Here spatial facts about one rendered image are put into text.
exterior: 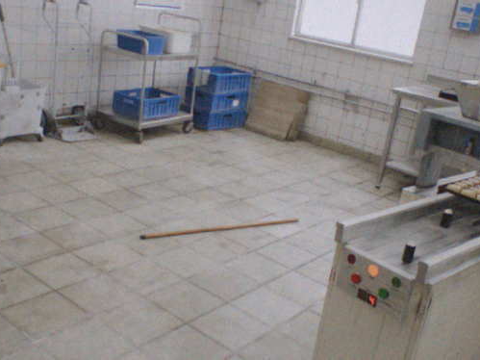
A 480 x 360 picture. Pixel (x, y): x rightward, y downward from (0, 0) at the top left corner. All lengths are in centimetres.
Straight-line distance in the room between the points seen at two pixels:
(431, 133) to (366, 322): 92
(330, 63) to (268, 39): 83
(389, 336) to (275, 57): 512
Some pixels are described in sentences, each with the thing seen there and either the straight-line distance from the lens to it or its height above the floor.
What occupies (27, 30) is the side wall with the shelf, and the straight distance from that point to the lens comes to 560.
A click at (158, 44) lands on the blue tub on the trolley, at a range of 556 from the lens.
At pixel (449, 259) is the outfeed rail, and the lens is 184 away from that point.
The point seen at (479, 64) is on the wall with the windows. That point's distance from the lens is 574.
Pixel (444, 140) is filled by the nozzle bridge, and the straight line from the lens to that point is 256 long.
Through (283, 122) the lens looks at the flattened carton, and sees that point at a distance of 639.
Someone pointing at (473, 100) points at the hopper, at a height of 126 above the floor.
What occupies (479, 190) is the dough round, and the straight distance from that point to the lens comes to 252.
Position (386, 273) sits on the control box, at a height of 82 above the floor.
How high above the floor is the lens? 157
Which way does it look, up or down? 19 degrees down
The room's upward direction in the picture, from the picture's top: 9 degrees clockwise
